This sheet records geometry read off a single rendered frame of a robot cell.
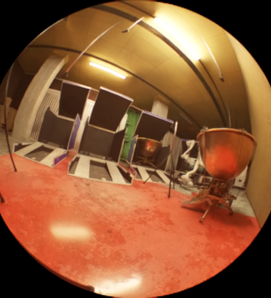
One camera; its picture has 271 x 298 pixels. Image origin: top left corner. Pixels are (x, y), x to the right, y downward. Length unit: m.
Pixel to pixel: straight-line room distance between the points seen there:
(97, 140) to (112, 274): 2.90
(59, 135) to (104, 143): 1.39
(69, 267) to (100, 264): 0.11
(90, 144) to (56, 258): 2.81
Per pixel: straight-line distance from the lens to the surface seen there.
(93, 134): 2.99
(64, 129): 3.10
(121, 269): 0.47
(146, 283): 0.47
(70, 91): 2.84
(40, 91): 3.69
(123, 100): 2.61
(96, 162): 2.02
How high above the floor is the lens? 0.42
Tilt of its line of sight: 4 degrees up
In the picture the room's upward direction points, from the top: 14 degrees clockwise
